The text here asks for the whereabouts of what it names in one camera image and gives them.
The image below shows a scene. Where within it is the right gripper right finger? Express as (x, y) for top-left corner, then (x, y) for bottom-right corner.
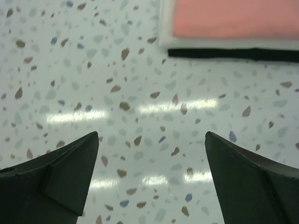
(205, 132), (299, 224)

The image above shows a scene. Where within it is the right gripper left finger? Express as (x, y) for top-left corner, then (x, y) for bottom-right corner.
(0, 132), (99, 224)

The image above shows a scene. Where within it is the salmon pink t-shirt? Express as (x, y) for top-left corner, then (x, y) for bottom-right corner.
(173, 0), (299, 40)

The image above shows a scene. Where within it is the folded black t-shirt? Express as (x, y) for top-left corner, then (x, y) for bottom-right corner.
(168, 48), (299, 63)

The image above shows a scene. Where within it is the folded white t-shirt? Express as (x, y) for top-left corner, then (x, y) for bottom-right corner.
(158, 0), (299, 50)

